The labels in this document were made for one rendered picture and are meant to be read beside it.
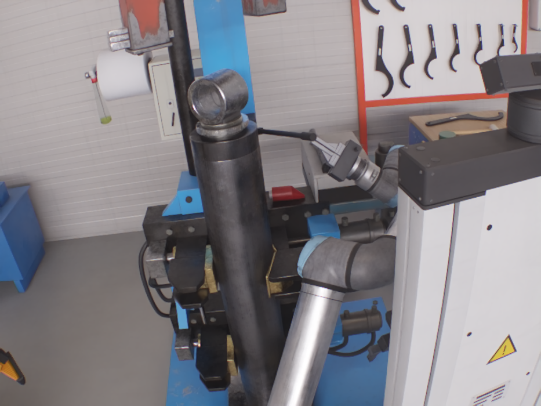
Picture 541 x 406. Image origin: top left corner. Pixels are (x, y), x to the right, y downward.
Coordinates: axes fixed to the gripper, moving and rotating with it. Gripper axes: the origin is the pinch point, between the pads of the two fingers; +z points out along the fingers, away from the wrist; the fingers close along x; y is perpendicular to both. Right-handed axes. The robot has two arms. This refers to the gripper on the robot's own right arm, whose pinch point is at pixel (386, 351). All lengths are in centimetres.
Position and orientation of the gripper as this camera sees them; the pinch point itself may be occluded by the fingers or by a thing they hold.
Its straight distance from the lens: 179.2
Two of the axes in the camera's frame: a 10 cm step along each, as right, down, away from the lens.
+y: 3.6, 7.3, -5.8
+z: -1.6, 6.6, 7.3
